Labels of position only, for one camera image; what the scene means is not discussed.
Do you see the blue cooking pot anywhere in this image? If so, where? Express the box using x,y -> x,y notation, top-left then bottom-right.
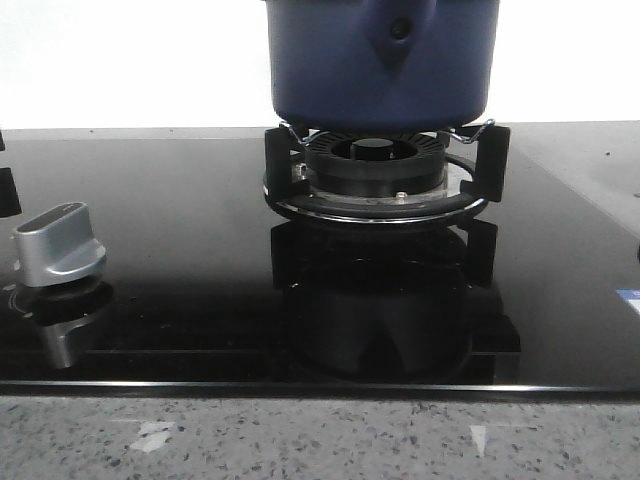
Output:
265,0 -> 500,133

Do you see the right burner black head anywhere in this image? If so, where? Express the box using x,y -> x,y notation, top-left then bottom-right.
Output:
305,132 -> 446,198

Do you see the black glass gas cooktop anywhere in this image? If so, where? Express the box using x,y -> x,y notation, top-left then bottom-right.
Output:
1,139 -> 639,399

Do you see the right black pan support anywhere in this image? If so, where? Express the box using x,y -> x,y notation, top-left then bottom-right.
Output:
263,121 -> 511,225

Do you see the black pan support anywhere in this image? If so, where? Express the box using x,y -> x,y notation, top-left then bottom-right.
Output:
0,129 -> 23,219
263,121 -> 511,225

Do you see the silver stove control knob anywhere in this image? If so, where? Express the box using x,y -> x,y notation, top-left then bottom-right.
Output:
13,202 -> 106,288

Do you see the left black pan support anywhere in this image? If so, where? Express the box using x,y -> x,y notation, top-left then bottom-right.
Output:
0,129 -> 23,219

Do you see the blue white label sticker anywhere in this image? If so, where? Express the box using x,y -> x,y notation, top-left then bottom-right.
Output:
616,289 -> 640,315

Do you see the wire pot reducer ring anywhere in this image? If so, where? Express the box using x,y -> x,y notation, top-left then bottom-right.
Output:
277,117 -> 496,147

